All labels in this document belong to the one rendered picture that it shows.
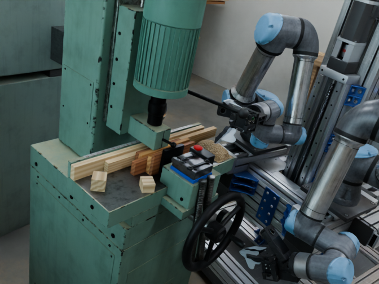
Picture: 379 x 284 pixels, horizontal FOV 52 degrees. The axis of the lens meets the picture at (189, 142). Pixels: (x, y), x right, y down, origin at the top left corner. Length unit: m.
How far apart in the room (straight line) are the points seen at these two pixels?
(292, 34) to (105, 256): 1.02
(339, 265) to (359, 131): 0.37
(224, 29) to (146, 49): 3.86
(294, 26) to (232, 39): 3.44
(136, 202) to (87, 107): 0.41
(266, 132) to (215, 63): 3.63
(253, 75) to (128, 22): 0.61
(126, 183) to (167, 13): 0.52
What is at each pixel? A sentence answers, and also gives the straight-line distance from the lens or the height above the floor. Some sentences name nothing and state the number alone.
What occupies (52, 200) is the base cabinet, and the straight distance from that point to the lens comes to 1.57.
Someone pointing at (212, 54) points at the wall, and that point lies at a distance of 5.12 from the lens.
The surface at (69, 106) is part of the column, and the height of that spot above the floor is 0.98.
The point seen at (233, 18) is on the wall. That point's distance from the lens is 4.93.
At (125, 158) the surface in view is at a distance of 1.29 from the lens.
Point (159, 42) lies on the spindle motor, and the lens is 1.15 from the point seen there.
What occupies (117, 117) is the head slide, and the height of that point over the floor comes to 1.02.
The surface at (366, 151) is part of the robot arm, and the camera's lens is 1.57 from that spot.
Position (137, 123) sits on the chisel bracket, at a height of 1.02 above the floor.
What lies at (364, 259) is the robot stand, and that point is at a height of 0.21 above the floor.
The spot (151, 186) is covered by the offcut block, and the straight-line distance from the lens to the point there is 1.20.
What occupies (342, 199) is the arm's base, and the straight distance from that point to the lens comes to 1.63.
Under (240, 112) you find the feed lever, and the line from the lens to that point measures 1.23.
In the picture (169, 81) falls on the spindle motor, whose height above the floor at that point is 1.22.
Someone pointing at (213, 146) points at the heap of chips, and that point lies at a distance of 1.48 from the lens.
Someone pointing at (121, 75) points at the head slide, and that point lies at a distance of 1.30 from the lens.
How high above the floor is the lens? 1.61
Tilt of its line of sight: 27 degrees down
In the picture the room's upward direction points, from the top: 13 degrees clockwise
